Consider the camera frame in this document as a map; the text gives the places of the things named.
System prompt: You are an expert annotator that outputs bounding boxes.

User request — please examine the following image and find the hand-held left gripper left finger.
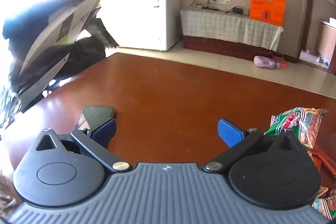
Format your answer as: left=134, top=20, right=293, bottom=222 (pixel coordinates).
left=31, top=118, right=133, bottom=174

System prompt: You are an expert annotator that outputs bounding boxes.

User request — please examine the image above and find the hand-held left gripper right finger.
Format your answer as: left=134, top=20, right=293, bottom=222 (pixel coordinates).
left=202, top=118, right=302, bottom=174

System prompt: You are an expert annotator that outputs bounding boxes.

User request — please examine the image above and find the large green cracker bag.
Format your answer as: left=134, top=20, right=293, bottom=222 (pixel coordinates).
left=264, top=107, right=330, bottom=150

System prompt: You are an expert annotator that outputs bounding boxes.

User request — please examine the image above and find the wide orange snack packet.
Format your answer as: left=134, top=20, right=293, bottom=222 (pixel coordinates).
left=308, top=150, right=322, bottom=171

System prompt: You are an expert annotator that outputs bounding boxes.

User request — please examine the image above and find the black smartphone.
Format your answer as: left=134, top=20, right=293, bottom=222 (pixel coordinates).
left=73, top=106, right=116, bottom=133

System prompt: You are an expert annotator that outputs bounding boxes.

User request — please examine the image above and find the purple plastic bottle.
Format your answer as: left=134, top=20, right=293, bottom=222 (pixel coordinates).
left=253, top=55, right=283, bottom=70

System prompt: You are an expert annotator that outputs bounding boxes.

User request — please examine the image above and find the pink floor mat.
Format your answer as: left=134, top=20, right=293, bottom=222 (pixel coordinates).
left=273, top=52, right=289, bottom=69

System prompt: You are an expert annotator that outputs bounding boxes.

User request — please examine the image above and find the pale lace cabinet cover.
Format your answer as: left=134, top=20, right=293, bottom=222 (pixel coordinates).
left=180, top=9, right=284, bottom=52

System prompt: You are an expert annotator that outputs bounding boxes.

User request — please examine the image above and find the electric scooter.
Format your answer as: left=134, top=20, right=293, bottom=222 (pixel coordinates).
left=0, top=0, right=120, bottom=130

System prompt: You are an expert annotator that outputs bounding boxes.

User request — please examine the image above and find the white chest freezer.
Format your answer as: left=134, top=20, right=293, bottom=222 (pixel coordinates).
left=101, top=0, right=181, bottom=52

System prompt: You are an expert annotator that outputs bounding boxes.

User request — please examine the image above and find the orange cardboard gift box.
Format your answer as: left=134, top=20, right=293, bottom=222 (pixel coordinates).
left=249, top=0, right=286, bottom=26

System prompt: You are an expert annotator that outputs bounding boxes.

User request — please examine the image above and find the wooden kitchen cabinet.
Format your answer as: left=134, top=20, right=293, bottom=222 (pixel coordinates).
left=318, top=18, right=336, bottom=67

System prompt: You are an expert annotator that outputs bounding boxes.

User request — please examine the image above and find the wooden door frame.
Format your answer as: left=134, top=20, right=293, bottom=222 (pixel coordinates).
left=299, top=0, right=313, bottom=60

